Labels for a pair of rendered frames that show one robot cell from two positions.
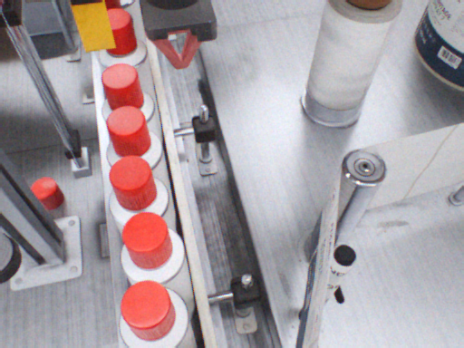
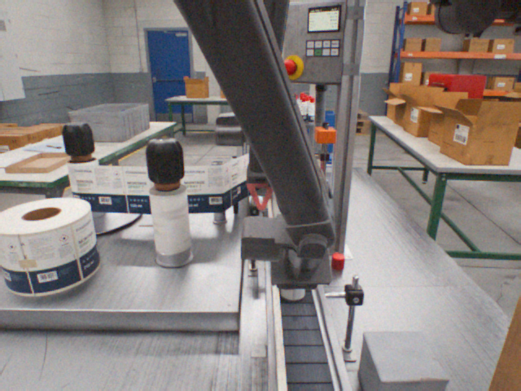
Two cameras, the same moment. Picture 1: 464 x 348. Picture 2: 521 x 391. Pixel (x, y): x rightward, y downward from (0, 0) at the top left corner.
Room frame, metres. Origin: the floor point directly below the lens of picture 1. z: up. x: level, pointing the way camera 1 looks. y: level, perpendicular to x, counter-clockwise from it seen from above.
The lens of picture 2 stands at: (1.11, 0.27, 1.33)
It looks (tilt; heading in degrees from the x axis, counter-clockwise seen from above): 20 degrees down; 196
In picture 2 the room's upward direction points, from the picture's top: straight up
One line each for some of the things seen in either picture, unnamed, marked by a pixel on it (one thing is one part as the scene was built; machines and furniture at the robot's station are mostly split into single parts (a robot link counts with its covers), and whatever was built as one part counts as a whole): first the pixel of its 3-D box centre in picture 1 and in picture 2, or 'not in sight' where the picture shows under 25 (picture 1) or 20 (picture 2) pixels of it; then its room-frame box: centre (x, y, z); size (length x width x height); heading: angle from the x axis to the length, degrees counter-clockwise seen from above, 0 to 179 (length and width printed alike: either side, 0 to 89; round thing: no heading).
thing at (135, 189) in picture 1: (148, 227); not in sight; (0.18, 0.08, 0.98); 0.05 x 0.05 x 0.20
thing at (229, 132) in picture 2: not in sight; (242, 119); (0.39, 0.03, 1.22); 0.11 x 0.09 x 0.12; 100
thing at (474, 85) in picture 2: not in sight; (449, 113); (-5.31, 1.72, 0.61); 0.70 x 0.60 x 1.22; 21
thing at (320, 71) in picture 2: not in sight; (321, 44); (0.16, 0.16, 1.38); 0.17 x 0.10 x 0.19; 71
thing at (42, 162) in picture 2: not in sight; (44, 161); (-0.41, -1.45, 0.82); 0.34 x 0.24 x 0.03; 15
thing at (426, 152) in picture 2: not in sight; (431, 177); (-2.19, 0.95, 0.39); 2.20 x 0.80 x 0.78; 10
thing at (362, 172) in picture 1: (340, 215); (218, 193); (0.21, -0.11, 0.97); 0.05 x 0.05 x 0.19
